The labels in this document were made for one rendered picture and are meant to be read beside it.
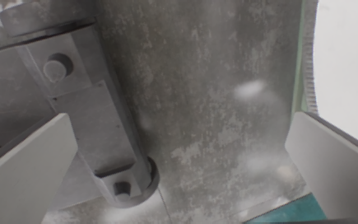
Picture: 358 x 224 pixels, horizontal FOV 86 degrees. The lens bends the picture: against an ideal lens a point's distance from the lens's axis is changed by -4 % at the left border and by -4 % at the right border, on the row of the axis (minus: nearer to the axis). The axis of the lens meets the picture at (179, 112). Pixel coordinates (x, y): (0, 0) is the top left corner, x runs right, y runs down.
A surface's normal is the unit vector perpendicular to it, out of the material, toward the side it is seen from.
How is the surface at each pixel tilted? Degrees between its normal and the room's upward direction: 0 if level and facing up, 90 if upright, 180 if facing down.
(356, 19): 90
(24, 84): 0
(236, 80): 0
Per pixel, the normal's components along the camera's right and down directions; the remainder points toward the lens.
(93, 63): 0.85, 0.12
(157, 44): 0.25, 0.46
